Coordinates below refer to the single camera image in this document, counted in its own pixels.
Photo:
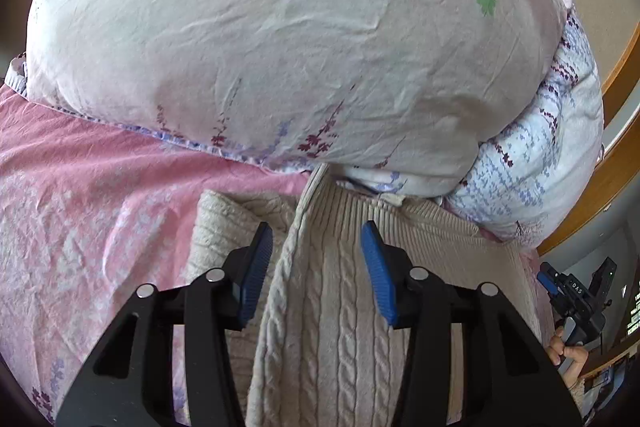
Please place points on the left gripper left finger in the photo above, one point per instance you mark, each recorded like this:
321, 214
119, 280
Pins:
127, 379

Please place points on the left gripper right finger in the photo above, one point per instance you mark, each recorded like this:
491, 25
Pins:
508, 379

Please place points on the beige cable-knit sweater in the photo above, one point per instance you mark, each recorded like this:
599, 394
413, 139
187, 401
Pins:
317, 352

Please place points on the right hand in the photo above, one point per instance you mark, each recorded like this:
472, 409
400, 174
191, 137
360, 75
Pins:
558, 353

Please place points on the white floral lower pillow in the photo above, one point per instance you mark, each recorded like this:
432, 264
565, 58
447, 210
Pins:
526, 180

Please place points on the pink floral bed sheet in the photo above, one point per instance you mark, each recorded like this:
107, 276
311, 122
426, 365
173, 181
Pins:
88, 213

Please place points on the pale floral top pillow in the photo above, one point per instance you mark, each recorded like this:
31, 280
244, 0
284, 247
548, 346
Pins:
399, 92

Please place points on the wooden bed frame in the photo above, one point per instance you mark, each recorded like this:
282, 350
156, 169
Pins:
619, 161

